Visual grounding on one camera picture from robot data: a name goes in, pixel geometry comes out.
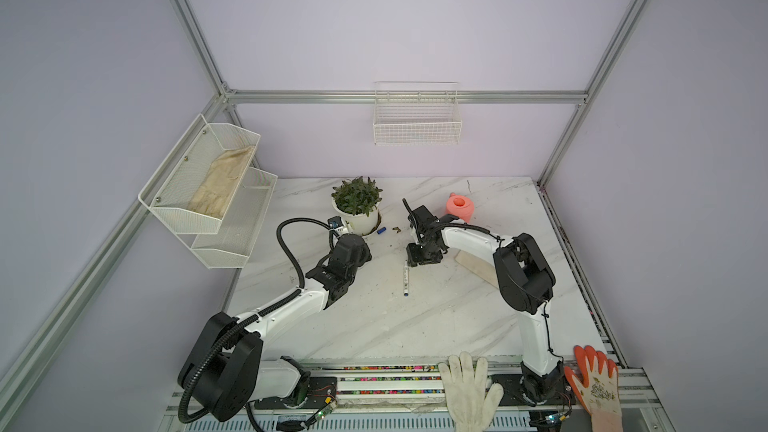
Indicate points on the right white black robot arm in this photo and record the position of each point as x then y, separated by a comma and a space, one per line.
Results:
525, 282

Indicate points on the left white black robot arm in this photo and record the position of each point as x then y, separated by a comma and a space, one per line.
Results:
224, 369

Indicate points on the orange white work glove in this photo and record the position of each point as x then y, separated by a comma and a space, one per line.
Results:
596, 388

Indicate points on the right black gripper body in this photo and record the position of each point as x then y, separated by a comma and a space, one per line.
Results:
421, 253

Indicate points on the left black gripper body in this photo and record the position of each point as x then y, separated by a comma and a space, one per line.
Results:
365, 256

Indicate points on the white mesh two-tier shelf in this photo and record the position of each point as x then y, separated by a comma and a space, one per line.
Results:
216, 243

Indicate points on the beige cloth in shelf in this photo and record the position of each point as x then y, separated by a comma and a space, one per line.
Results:
217, 190

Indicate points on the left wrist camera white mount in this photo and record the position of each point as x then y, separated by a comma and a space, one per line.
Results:
338, 226

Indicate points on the white wire wall basket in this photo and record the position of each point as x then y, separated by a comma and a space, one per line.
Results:
416, 113

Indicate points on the aluminium frame corner post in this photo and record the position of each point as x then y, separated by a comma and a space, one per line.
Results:
616, 46

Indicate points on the white knit glove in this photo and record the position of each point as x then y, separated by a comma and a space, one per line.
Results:
471, 402

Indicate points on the green potted plant white pot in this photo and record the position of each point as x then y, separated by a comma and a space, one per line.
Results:
357, 202

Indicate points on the pink plastic watering can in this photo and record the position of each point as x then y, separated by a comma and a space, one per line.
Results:
460, 206

